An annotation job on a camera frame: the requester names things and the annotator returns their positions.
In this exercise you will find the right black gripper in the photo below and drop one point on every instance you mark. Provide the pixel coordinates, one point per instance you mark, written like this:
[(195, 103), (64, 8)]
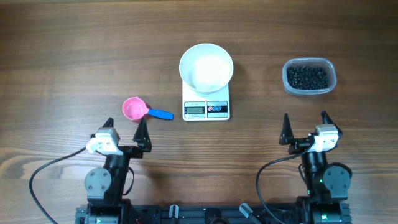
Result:
[(298, 144)]

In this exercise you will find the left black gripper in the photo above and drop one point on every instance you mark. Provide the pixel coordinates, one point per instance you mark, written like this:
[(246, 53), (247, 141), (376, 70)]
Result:
[(142, 141)]

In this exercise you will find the pink scoop blue handle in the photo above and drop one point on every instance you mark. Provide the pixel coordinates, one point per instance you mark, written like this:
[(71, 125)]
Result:
[(135, 108)]

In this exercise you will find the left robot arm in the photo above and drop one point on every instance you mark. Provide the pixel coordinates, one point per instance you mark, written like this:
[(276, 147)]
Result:
[(105, 185)]

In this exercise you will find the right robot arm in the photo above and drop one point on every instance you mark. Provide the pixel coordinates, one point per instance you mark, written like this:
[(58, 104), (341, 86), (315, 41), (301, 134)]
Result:
[(327, 183)]

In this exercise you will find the white digital kitchen scale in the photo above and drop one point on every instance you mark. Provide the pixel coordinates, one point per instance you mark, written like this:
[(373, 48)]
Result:
[(205, 107)]

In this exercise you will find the white ceramic bowl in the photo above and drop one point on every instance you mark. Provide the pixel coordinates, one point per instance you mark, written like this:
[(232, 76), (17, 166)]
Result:
[(206, 68)]

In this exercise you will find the black beans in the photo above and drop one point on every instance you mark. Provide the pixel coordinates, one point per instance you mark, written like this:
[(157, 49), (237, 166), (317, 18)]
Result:
[(307, 78)]

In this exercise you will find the clear plastic container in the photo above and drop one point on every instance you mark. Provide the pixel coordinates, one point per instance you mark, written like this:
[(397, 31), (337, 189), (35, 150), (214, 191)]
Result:
[(311, 62)]

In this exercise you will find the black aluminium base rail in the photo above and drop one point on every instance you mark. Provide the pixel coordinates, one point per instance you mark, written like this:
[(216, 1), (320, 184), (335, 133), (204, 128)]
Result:
[(281, 212)]

